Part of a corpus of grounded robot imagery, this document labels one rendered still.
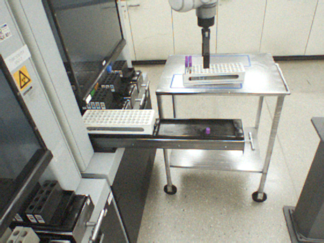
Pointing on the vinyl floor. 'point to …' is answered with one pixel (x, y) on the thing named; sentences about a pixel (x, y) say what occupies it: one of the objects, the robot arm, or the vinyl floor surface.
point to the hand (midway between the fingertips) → (205, 59)
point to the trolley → (251, 61)
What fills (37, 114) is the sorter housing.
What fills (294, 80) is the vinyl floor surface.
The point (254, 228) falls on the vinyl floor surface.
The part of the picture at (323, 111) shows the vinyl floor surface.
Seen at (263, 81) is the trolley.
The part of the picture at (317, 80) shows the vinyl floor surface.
